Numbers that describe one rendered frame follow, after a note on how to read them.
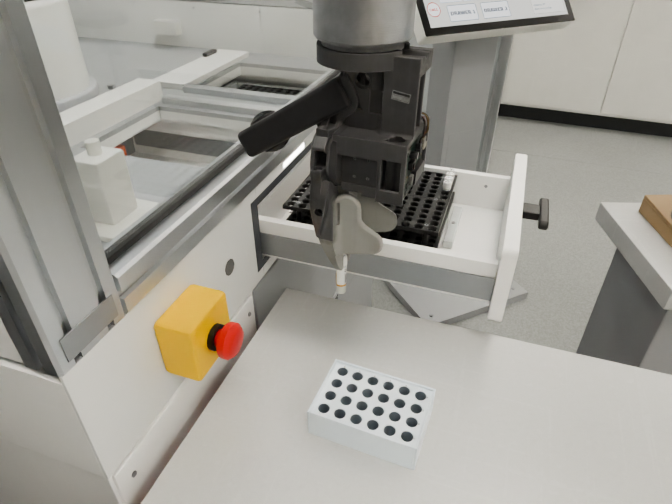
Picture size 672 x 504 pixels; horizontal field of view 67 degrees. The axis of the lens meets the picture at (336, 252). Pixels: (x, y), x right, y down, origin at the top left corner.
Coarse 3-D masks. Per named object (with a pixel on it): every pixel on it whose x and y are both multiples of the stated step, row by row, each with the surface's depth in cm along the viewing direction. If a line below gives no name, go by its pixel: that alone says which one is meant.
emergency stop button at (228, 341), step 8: (224, 328) 52; (232, 328) 52; (240, 328) 53; (216, 336) 53; (224, 336) 51; (232, 336) 52; (240, 336) 53; (216, 344) 53; (224, 344) 51; (232, 344) 52; (240, 344) 54; (224, 352) 52; (232, 352) 52
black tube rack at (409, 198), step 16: (432, 176) 79; (304, 192) 75; (416, 192) 75; (432, 192) 76; (288, 208) 72; (304, 208) 71; (400, 208) 72; (416, 208) 71; (432, 208) 71; (448, 208) 77; (400, 224) 68; (416, 224) 68; (400, 240) 70; (416, 240) 70; (432, 240) 70
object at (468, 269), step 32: (288, 192) 82; (480, 192) 82; (288, 224) 69; (480, 224) 80; (288, 256) 71; (320, 256) 69; (352, 256) 67; (384, 256) 66; (416, 256) 64; (448, 256) 63; (480, 256) 63; (448, 288) 65; (480, 288) 64
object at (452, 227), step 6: (456, 210) 81; (456, 216) 79; (450, 222) 78; (456, 222) 78; (450, 228) 76; (456, 228) 76; (450, 234) 75; (444, 240) 74; (450, 240) 74; (444, 246) 74; (450, 246) 74
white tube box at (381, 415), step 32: (352, 384) 59; (384, 384) 59; (416, 384) 58; (320, 416) 55; (352, 416) 55; (384, 416) 55; (416, 416) 55; (352, 448) 56; (384, 448) 53; (416, 448) 51
